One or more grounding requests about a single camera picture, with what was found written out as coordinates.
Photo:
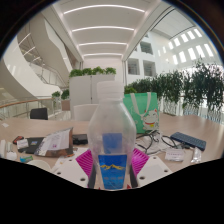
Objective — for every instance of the small clear plastic packet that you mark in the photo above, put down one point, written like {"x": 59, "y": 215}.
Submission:
{"x": 196, "y": 156}

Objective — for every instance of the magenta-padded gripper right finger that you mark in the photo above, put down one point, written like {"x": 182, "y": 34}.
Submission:
{"x": 153, "y": 168}

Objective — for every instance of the white chair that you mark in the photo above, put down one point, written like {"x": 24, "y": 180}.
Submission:
{"x": 85, "y": 112}

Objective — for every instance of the dark blue keyboard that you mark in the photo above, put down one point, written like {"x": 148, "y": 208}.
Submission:
{"x": 188, "y": 141}

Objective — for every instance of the white printed label card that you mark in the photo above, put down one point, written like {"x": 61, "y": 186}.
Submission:
{"x": 175, "y": 155}

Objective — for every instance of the row of green potted trees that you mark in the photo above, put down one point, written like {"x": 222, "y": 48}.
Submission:
{"x": 200, "y": 85}

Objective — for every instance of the small white box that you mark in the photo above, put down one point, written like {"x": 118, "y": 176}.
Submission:
{"x": 22, "y": 144}

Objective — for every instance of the wood-topped glass railing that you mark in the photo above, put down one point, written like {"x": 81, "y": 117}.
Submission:
{"x": 20, "y": 106}

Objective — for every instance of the clear blue-labelled water bottle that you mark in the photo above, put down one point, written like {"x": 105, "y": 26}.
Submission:
{"x": 111, "y": 133}

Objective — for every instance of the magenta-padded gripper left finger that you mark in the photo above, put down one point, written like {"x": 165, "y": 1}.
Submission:
{"x": 70, "y": 170}

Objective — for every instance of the black chair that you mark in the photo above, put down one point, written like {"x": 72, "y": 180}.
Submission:
{"x": 39, "y": 114}

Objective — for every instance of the low planter box with plants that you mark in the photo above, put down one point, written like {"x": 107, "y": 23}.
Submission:
{"x": 65, "y": 98}

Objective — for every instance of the green cartoon tote bag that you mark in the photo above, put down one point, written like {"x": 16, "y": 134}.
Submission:
{"x": 143, "y": 111}

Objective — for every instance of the white paper card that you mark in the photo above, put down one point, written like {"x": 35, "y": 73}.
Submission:
{"x": 5, "y": 125}

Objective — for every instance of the black notebook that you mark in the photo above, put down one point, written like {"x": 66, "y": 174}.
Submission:
{"x": 35, "y": 144}

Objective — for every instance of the teal marker pen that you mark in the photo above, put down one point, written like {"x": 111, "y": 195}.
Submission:
{"x": 26, "y": 159}

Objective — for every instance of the small red black box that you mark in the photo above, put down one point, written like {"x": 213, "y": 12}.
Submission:
{"x": 18, "y": 140}

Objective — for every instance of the black charger block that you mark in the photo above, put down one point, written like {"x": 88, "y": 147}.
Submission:
{"x": 80, "y": 139}

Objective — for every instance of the ceiling light strips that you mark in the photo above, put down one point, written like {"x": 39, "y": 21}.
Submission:
{"x": 103, "y": 28}

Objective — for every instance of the white cabinet topped with plants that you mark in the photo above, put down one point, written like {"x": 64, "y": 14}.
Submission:
{"x": 81, "y": 90}

